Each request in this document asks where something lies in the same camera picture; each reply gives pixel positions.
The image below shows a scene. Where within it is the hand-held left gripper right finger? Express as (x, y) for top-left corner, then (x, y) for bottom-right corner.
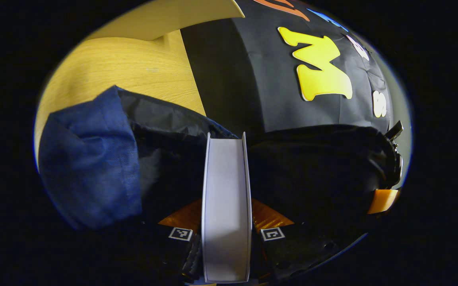
(251, 199), (335, 281)

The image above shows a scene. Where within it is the blue schoolbag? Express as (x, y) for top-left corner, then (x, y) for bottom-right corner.
(38, 85), (402, 239)

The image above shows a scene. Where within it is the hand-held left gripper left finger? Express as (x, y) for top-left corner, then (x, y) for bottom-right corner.
(146, 199), (204, 284)

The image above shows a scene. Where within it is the white cover book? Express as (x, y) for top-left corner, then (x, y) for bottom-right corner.
(201, 132), (252, 283)

